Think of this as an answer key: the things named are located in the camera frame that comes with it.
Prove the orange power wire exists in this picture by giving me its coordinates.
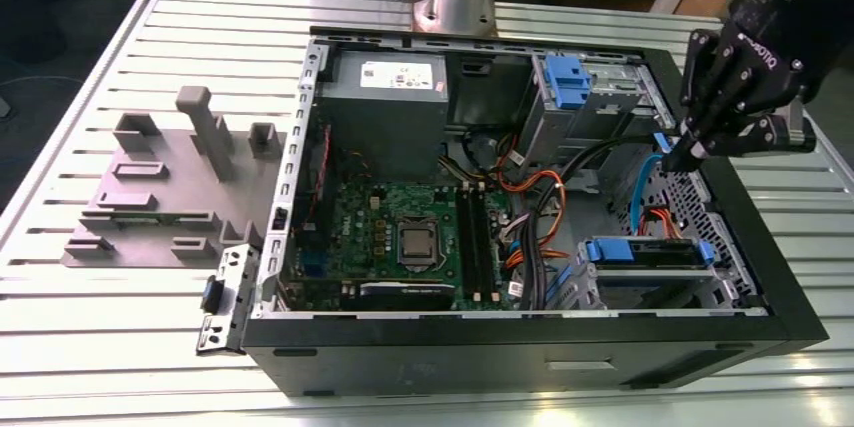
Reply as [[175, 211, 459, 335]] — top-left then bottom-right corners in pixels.
[[638, 205, 694, 248]]

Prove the silver CPU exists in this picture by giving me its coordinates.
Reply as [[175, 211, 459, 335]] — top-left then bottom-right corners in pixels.
[[401, 227, 437, 255]]

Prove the grey parts rack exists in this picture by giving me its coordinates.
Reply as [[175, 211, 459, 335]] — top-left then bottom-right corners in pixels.
[[60, 85, 293, 269]]

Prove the blue plastic drive latch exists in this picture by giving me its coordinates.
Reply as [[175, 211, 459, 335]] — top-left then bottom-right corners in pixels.
[[543, 54, 594, 111]]

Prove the blue data wire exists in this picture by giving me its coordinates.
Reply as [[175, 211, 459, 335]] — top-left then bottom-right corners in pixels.
[[629, 134, 673, 238]]

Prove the metal expansion slot bracket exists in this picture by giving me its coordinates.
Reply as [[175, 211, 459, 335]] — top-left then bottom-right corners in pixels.
[[194, 242, 263, 357]]

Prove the green RAM stick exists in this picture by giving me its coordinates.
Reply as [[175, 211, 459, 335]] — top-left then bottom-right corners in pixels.
[[110, 211, 187, 225]]

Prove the metal disk bay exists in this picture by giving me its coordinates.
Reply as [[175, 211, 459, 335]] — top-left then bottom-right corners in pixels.
[[557, 235, 740, 312]]

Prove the CPU socket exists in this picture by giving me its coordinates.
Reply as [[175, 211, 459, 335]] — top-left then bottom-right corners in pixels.
[[393, 214, 447, 271]]

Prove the green motherboard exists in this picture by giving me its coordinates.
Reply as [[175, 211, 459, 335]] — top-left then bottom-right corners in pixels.
[[293, 179, 517, 312]]

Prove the black wire bundle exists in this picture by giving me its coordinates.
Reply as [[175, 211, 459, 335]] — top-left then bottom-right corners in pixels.
[[519, 134, 646, 309]]

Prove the hard disk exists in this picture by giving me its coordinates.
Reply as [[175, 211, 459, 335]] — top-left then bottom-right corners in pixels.
[[583, 238, 716, 273]]

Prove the black graphics card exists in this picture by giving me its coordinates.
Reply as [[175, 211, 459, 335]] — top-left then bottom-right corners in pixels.
[[338, 280, 458, 312]]

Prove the red black twisted wire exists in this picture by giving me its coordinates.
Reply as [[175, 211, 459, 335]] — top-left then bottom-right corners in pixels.
[[301, 124, 334, 232]]

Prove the black PC case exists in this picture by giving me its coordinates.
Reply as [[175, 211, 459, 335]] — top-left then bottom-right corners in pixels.
[[239, 24, 830, 397]]

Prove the black RAM slot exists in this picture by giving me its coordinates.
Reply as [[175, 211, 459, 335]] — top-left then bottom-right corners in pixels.
[[473, 180, 503, 304], [455, 180, 486, 304]]

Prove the metal drive cage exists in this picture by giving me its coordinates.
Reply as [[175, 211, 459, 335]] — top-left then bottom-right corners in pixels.
[[518, 50, 662, 171]]

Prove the grey power supply unit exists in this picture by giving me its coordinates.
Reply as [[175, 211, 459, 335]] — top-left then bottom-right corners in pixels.
[[311, 50, 451, 184]]

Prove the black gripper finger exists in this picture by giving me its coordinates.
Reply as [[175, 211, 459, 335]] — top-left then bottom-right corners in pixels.
[[685, 109, 817, 174], [663, 28, 761, 172]]

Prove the orange wire bundle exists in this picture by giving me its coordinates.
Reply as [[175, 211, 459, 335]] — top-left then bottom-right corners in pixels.
[[497, 131, 570, 278]]

